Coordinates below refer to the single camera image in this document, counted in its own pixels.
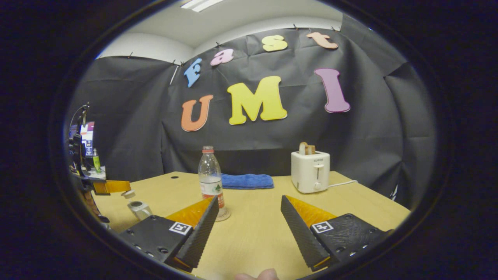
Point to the white side table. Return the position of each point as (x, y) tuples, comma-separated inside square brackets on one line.
[(99, 175)]

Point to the blue towel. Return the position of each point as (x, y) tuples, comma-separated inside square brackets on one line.
[(249, 181)]

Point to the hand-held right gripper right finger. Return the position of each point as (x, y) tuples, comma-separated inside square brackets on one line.
[(301, 237)]

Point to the green drink bottle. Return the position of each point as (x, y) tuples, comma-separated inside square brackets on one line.
[(96, 163)]

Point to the toast slice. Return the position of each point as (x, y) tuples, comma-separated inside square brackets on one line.
[(306, 149)]

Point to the white floral teacup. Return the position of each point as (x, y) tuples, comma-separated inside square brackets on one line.
[(141, 212)]

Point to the clear plastic water bottle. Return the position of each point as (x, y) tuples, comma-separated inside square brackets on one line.
[(210, 175)]

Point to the round wooden coaster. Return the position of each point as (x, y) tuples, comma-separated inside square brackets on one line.
[(227, 215)]

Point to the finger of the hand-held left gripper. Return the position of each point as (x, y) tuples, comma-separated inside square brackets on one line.
[(113, 186)]

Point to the computer monitor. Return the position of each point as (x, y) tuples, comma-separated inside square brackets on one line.
[(88, 136)]

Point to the white toaster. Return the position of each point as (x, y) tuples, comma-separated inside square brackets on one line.
[(309, 173)]

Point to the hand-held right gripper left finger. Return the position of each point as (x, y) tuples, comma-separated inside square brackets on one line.
[(198, 237)]

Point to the ceiling light panel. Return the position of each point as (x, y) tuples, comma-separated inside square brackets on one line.
[(202, 4)]

